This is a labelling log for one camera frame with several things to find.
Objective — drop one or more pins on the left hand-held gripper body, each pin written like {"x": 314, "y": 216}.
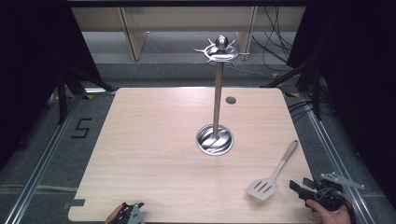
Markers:
{"x": 133, "y": 215}

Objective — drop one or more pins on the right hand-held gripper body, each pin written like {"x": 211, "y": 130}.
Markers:
{"x": 330, "y": 195}

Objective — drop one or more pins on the grey slotted spatula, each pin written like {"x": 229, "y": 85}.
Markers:
{"x": 263, "y": 187}

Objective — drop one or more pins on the silver metal utensil rack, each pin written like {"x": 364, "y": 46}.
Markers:
{"x": 218, "y": 93}

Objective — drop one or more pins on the person's left hand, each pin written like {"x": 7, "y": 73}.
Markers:
{"x": 112, "y": 216}

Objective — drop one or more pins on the person's right hand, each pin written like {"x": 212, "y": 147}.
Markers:
{"x": 330, "y": 216}

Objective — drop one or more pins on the black tape strip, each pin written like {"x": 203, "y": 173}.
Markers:
{"x": 74, "y": 203}

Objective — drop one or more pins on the black metal stand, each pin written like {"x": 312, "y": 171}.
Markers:
{"x": 62, "y": 99}
{"x": 316, "y": 93}

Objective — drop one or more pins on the yellow black tape piece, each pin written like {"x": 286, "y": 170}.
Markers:
{"x": 275, "y": 75}
{"x": 89, "y": 97}
{"x": 292, "y": 94}

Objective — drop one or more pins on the grey round table grommet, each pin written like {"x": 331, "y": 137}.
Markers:
{"x": 230, "y": 100}

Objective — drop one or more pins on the black curtain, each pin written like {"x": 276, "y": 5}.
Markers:
{"x": 31, "y": 77}
{"x": 361, "y": 77}

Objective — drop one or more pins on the light wooden desk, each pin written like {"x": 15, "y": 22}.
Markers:
{"x": 186, "y": 18}

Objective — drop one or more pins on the metal floor rail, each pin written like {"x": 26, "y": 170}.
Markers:
{"x": 40, "y": 161}
{"x": 336, "y": 149}

